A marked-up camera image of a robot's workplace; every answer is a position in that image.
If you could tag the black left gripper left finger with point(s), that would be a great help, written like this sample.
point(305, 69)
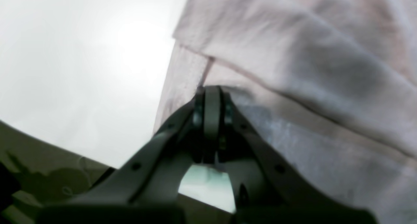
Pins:
point(144, 190)

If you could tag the mauve pink T-shirt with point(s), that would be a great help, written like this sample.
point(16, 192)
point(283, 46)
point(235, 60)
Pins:
point(330, 84)

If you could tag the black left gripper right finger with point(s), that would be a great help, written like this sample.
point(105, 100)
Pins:
point(267, 189)

